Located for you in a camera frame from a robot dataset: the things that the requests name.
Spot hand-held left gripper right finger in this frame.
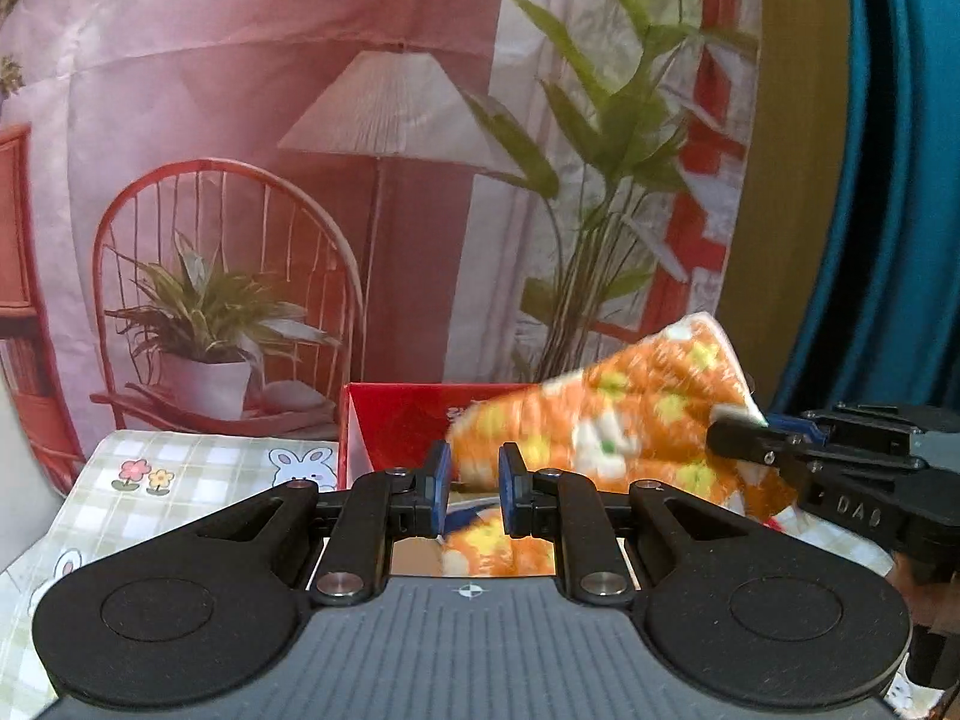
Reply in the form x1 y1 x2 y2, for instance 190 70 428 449
499 442 751 607

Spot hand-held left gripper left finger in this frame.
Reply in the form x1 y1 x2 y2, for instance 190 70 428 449
196 441 453 607

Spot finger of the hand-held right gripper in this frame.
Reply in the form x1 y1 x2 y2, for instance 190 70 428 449
707 418 809 482
765 409 833 448

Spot red strawberry print box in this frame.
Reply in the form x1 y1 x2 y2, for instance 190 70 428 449
339 381 542 493

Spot orange floral cloth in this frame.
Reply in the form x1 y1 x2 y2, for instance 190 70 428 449
441 313 802 578

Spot checked bunny print tablecloth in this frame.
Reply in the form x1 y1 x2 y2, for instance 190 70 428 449
0 429 901 700

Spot teal curtain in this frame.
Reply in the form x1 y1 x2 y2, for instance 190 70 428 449
772 0 960 430

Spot printed room scene backdrop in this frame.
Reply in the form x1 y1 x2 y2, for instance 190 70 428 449
0 0 763 497

